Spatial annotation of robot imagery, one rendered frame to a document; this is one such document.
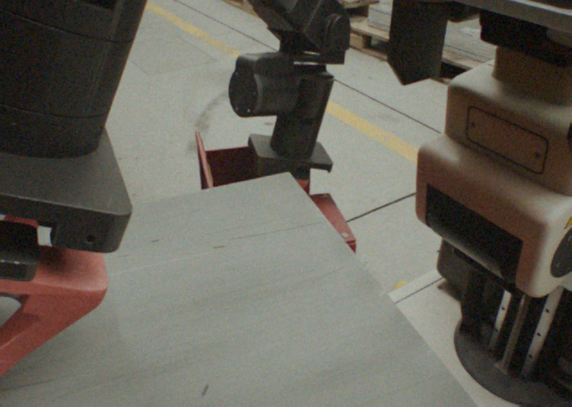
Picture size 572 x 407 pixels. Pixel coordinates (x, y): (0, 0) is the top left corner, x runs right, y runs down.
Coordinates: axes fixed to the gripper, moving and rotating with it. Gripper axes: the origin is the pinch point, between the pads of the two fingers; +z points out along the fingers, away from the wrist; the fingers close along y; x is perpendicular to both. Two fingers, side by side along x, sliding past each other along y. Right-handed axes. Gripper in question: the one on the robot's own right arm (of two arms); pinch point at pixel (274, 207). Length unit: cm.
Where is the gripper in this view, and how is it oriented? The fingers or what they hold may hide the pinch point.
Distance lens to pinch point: 76.4
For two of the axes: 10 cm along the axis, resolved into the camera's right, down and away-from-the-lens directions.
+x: 2.3, 5.4, -8.1
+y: -9.4, -0.8, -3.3
